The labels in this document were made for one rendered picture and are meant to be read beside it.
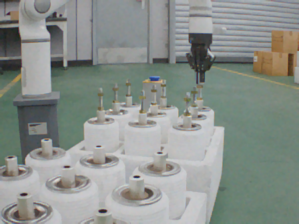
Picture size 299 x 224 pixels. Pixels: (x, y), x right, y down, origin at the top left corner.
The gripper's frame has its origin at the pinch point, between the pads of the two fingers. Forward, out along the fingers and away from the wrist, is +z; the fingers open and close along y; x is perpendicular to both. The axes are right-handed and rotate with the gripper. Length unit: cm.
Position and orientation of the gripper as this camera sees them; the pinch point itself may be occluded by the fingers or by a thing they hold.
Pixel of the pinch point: (199, 78)
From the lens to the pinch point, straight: 116.0
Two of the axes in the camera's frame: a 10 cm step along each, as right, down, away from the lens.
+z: 0.0, 9.8, 2.1
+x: 8.7, -1.0, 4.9
